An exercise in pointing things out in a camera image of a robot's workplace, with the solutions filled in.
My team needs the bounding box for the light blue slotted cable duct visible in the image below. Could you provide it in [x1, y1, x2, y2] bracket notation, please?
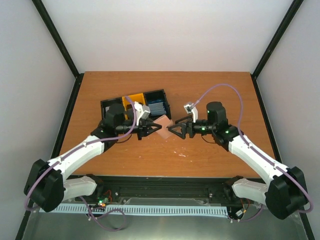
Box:
[53, 202, 229, 216]

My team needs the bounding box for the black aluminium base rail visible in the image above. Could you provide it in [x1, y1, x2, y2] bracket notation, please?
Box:
[34, 176, 300, 208]

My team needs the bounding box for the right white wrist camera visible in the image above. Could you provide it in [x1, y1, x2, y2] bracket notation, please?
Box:
[183, 102, 199, 123]

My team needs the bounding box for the blue card stack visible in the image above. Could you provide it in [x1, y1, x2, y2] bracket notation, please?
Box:
[147, 99, 166, 116]

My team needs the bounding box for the right connector with wires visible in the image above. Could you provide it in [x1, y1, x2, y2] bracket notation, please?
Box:
[235, 198, 251, 220]

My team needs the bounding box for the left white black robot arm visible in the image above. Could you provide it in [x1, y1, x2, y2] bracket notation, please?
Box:
[23, 101, 162, 212]

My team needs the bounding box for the black frame post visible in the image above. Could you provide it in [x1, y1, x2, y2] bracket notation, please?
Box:
[251, 0, 304, 81]
[31, 0, 85, 80]

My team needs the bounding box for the black card bin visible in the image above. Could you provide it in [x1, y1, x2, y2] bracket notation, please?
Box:
[100, 97, 123, 120]
[143, 89, 172, 120]

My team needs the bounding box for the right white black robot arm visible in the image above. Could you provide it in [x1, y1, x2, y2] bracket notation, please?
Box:
[168, 101, 310, 220]

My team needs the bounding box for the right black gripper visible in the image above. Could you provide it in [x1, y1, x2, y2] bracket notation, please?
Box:
[168, 115, 215, 140]

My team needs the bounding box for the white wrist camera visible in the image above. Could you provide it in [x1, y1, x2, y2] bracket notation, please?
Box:
[134, 101, 151, 126]
[183, 102, 199, 123]

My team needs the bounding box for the pink leather card holder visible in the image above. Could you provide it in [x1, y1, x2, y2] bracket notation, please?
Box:
[153, 114, 174, 140]

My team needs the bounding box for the right black frame post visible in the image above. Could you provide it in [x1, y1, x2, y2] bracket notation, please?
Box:
[251, 0, 304, 81]

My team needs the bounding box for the left black card bin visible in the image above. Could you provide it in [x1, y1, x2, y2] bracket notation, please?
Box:
[100, 97, 123, 120]

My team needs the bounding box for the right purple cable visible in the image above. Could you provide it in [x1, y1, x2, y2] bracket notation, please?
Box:
[194, 83, 315, 223]

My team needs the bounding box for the left black frame post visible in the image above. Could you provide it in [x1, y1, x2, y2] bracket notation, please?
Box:
[31, 0, 85, 80]

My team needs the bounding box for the yellow middle card bin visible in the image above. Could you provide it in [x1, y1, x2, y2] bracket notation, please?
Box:
[121, 93, 146, 120]

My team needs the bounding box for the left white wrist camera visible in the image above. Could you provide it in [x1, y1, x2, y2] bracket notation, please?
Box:
[134, 101, 151, 126]

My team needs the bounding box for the left controller board with wires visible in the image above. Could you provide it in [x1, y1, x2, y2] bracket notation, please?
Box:
[97, 190, 113, 207]

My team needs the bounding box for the right black card bin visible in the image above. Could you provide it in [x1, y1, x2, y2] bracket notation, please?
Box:
[143, 89, 172, 120]

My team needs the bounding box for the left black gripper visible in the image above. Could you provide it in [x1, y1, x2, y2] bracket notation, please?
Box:
[116, 117, 162, 141]

